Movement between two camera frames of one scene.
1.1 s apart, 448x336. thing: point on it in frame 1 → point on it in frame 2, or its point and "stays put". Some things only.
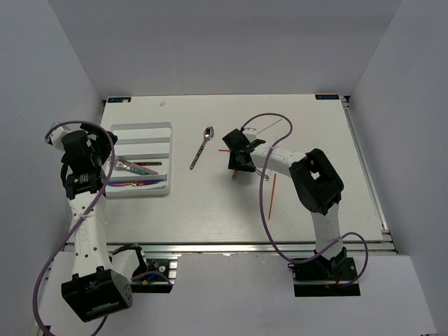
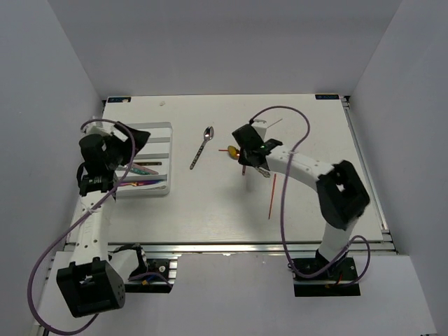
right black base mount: x=313 y=278 stays put
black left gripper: x=101 y=141 → x=127 y=145
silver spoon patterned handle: x=208 y=134 stays put
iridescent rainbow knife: x=134 y=183 stays put
